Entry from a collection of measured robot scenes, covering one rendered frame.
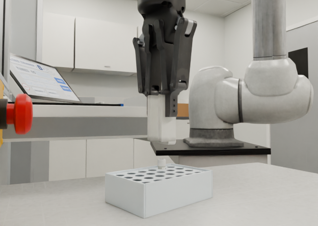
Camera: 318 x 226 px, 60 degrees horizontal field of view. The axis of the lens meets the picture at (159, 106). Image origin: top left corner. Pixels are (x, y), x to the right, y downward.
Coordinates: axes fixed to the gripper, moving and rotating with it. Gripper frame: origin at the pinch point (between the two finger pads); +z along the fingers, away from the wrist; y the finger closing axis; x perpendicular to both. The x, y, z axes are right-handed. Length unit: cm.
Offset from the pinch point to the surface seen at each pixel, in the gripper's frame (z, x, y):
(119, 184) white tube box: 8.1, 8.8, -2.8
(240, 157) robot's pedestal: 12, -46, 19
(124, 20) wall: -157, -197, 343
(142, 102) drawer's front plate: -3.8, -11.9, 22.4
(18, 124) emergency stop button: 0.6, 20.8, -5.1
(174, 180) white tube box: 7.7, 3.8, -7.3
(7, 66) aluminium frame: -18, 9, 76
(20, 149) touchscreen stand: 16, -4, 121
